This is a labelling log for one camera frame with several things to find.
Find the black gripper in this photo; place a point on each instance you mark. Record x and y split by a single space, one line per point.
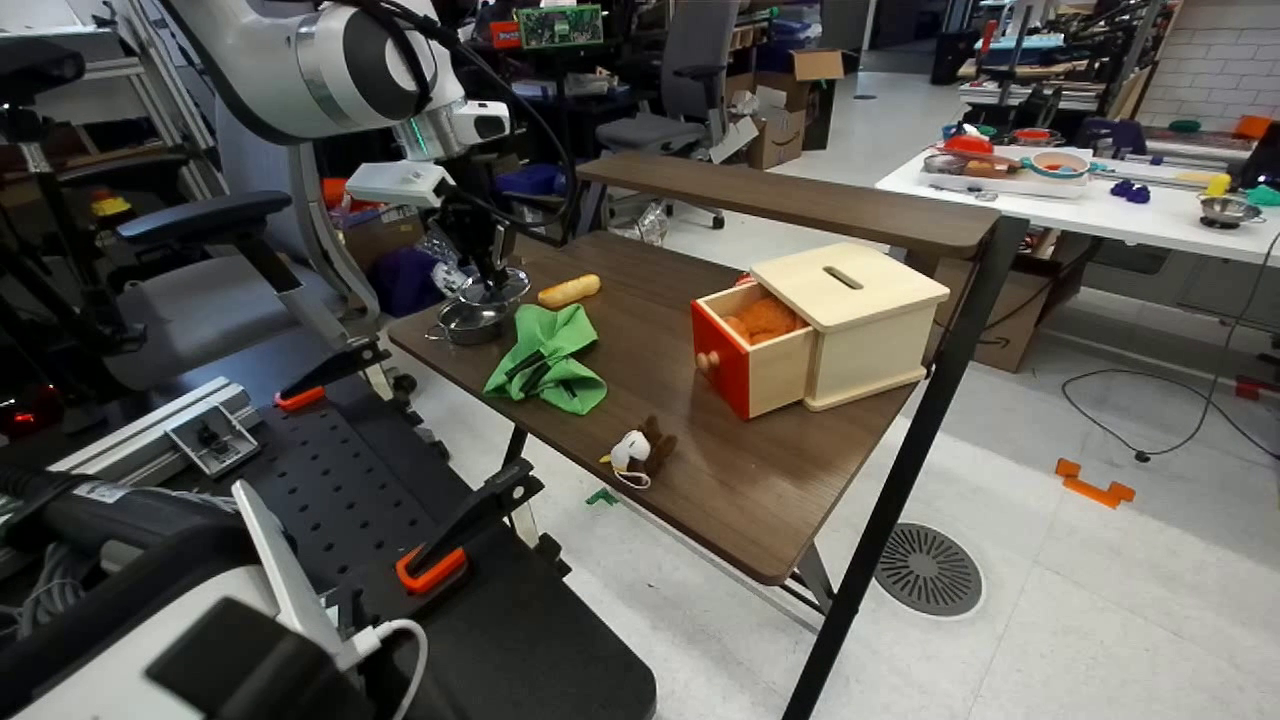
478 229

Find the round steel pot lid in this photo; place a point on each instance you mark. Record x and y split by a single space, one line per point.
471 291

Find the red wooden drawer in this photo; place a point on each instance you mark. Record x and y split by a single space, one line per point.
754 351

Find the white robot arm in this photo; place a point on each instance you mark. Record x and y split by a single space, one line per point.
313 71

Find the steel pot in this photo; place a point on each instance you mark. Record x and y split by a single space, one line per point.
473 325

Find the yellow corn toy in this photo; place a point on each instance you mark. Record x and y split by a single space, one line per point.
570 291

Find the green cloth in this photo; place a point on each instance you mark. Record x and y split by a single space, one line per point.
545 361

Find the black orange clamp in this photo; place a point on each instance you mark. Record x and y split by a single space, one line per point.
308 389
445 553

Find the brown white plush toy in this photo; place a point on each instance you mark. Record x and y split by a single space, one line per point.
643 455

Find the cardboard box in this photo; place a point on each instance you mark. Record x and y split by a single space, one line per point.
794 106

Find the wooden box with slot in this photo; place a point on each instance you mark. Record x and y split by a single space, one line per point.
869 319

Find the round floor drain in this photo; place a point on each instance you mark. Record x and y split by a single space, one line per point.
931 575

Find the orange floor marker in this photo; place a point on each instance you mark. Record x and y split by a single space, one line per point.
1110 492

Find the white work table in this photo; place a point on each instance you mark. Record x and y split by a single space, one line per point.
1098 199

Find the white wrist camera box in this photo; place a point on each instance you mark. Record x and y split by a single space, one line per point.
401 182

